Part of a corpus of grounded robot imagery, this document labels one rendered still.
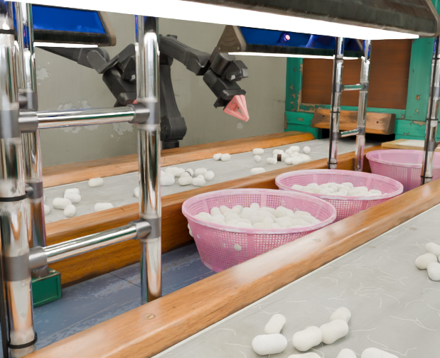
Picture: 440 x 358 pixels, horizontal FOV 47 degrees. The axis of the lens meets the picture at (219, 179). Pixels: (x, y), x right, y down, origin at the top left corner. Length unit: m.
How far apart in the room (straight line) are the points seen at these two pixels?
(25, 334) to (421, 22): 0.47
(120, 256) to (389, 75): 1.27
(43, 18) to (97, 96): 2.73
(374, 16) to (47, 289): 0.56
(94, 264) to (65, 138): 2.67
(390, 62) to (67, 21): 1.23
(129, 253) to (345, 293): 0.39
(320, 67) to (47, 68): 1.91
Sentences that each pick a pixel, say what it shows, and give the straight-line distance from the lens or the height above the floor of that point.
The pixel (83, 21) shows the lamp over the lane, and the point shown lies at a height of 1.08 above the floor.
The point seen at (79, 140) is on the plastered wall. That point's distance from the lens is 3.55.
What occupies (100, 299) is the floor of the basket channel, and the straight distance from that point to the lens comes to 0.78.
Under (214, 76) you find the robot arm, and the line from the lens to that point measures 1.62.
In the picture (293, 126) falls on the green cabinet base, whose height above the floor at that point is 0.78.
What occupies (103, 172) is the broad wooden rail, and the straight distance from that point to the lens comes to 1.28.
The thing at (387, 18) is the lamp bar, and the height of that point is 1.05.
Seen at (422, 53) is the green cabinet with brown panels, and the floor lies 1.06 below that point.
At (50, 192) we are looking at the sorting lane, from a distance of 1.15.
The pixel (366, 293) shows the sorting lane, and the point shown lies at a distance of 0.66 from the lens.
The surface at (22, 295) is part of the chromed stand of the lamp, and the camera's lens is 0.47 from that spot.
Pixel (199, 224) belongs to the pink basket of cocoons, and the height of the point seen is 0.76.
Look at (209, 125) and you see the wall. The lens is 3.33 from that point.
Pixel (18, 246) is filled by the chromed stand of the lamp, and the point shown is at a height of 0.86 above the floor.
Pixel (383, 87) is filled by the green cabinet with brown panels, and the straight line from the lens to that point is 1.89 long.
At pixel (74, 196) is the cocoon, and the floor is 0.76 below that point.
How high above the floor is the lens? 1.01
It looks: 12 degrees down
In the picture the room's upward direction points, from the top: 1 degrees clockwise
